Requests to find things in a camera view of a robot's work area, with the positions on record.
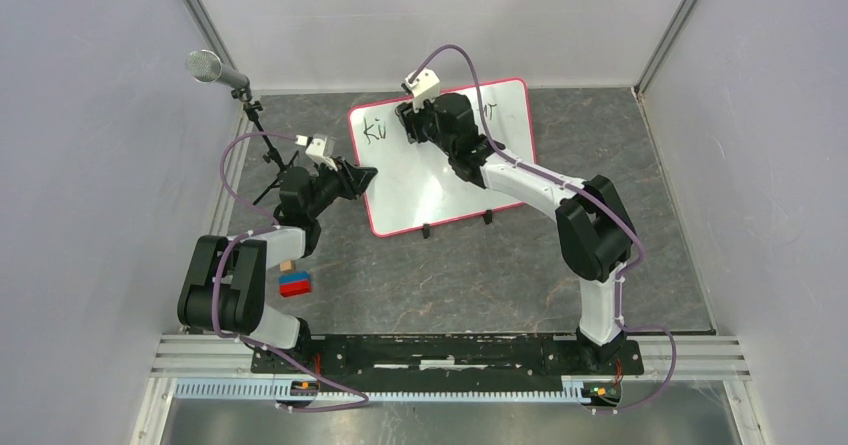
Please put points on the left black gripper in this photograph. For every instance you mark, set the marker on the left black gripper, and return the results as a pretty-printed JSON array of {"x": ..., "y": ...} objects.
[{"x": 353, "y": 179}]

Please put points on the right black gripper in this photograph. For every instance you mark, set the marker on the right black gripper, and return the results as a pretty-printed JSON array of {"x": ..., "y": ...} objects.
[{"x": 411, "y": 121}]

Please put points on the pink framed whiteboard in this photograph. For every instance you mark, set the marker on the pink framed whiteboard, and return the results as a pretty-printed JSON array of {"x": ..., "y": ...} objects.
[{"x": 415, "y": 186}]

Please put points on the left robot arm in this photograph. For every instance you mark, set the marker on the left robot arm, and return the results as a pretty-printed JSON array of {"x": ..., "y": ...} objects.
[{"x": 224, "y": 288}]

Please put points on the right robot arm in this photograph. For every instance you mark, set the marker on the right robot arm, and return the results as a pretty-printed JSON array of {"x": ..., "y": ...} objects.
[{"x": 594, "y": 231}]

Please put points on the small wooden cube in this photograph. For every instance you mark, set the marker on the small wooden cube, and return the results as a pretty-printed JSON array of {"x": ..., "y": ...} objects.
[{"x": 287, "y": 267}]

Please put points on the blue block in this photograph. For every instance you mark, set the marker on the blue block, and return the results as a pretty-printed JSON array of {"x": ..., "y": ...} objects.
[{"x": 294, "y": 277}]

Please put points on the red block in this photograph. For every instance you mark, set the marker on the red block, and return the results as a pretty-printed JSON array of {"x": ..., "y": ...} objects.
[{"x": 295, "y": 288}]

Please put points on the grey microphone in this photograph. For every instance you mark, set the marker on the grey microphone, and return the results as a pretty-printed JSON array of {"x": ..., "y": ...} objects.
[{"x": 205, "y": 66}]

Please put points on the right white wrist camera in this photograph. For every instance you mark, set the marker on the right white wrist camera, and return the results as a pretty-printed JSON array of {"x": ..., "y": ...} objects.
[{"x": 423, "y": 87}]

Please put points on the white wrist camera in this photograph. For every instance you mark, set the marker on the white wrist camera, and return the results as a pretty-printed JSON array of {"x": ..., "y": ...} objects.
[
  {"x": 423, "y": 87},
  {"x": 318, "y": 148}
]

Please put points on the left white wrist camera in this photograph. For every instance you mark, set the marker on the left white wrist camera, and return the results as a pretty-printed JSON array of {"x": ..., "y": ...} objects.
[{"x": 318, "y": 148}]

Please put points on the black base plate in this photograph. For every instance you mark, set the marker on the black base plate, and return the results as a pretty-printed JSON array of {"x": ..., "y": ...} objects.
[{"x": 441, "y": 363}]

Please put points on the aluminium rail frame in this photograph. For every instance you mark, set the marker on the aluminium rail frame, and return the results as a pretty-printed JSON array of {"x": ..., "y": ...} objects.
[{"x": 695, "y": 389}]

